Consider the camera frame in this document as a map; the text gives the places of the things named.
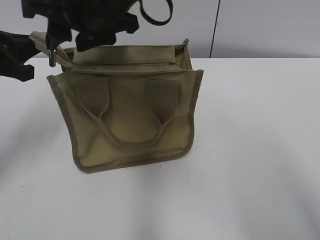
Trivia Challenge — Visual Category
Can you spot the khaki canvas zipper bag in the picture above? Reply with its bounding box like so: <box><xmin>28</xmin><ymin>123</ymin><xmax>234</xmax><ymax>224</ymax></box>
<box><xmin>28</xmin><ymin>30</ymin><xmax>204</xmax><ymax>174</ymax></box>

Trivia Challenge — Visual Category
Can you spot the black cable loop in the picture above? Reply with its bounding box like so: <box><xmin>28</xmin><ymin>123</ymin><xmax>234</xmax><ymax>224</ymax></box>
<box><xmin>139</xmin><ymin>0</ymin><xmax>174</xmax><ymax>27</ymax></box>

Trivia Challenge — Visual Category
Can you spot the thin black wall cable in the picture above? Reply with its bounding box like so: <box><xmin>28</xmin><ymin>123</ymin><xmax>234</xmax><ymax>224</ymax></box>
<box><xmin>209</xmin><ymin>0</ymin><xmax>222</xmax><ymax>59</ymax></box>

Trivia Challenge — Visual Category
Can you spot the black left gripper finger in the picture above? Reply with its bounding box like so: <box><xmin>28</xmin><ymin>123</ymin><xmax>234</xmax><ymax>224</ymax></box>
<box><xmin>0</xmin><ymin>31</ymin><xmax>34</xmax><ymax>82</ymax></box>

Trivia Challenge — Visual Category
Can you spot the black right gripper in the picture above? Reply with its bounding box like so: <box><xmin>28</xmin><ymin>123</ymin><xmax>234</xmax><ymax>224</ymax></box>
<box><xmin>21</xmin><ymin>0</ymin><xmax>140</xmax><ymax>52</ymax></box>

